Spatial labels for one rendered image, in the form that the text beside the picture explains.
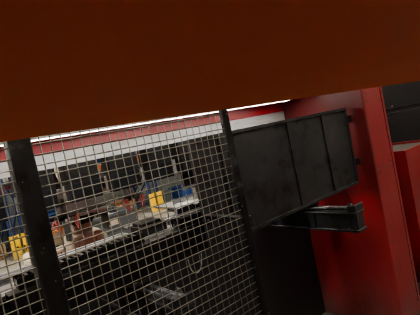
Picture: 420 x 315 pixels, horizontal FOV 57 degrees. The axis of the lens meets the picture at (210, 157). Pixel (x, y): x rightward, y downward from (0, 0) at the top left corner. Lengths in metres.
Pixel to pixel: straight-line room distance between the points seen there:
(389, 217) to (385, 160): 0.33
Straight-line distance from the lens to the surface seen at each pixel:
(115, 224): 4.62
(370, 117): 2.39
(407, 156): 2.73
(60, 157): 1.75
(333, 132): 2.20
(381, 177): 2.42
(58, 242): 2.89
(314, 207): 2.10
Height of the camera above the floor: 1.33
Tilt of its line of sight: 3 degrees down
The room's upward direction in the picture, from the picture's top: 12 degrees counter-clockwise
